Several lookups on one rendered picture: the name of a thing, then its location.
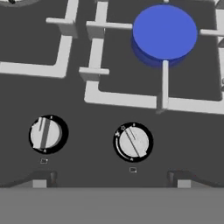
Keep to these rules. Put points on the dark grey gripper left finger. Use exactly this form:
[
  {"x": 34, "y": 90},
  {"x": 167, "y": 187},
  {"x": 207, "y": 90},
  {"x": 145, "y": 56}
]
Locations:
[{"x": 43, "y": 178}]

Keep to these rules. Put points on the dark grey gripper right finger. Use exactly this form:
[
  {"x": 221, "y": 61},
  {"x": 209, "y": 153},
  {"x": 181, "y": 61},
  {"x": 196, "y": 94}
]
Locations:
[{"x": 180, "y": 178}]

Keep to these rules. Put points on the white stove knob with bar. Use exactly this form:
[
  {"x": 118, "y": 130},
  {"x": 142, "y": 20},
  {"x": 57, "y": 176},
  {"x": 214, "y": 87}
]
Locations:
[{"x": 46, "y": 133}]

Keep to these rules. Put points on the white stove knob with line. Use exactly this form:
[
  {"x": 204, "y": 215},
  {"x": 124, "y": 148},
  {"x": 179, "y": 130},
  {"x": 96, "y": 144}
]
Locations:
[{"x": 133, "y": 142}]

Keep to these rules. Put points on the dark grey stove hob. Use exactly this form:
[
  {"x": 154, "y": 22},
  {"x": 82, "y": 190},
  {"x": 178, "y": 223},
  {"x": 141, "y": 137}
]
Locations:
[{"x": 87, "y": 137}]

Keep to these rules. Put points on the blue burner flame disc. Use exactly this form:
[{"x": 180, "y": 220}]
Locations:
[{"x": 164, "y": 33}]

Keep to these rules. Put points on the pale grey hob grate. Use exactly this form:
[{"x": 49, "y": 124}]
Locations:
[
  {"x": 125, "y": 99},
  {"x": 62, "y": 43}
]

